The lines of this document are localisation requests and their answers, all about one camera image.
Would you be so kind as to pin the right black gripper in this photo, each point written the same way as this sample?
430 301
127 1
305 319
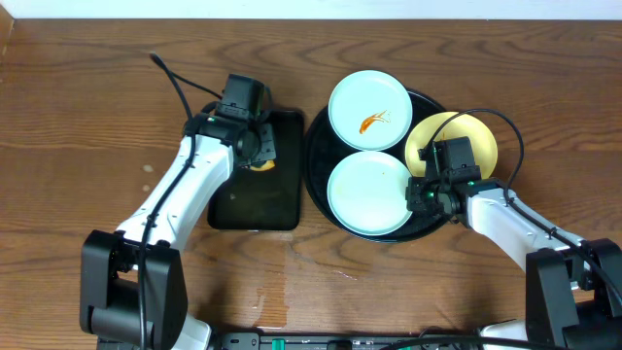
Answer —
413 194

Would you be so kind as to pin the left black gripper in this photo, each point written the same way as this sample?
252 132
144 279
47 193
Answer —
263 137

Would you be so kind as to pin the orange green sponge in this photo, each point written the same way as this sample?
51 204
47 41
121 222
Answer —
265 166

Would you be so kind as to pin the yellow plate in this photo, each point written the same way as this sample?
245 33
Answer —
481 138

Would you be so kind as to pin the stained light blue plate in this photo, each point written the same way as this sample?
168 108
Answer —
370 110

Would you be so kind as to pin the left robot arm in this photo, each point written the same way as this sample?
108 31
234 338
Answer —
133 289

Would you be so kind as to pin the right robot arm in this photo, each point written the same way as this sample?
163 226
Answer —
573 285

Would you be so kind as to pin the black rectangular water tray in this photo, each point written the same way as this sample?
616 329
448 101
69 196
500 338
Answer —
269 199

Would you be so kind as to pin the black round tray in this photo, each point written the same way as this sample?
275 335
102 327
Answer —
323 150

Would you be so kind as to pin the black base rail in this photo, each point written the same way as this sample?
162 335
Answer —
256 341

